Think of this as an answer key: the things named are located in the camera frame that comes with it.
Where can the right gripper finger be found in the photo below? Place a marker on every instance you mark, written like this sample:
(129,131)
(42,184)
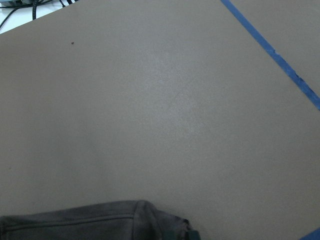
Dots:
(193,235)

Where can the dark brown t-shirt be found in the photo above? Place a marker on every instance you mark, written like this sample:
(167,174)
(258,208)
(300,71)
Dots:
(117,220)

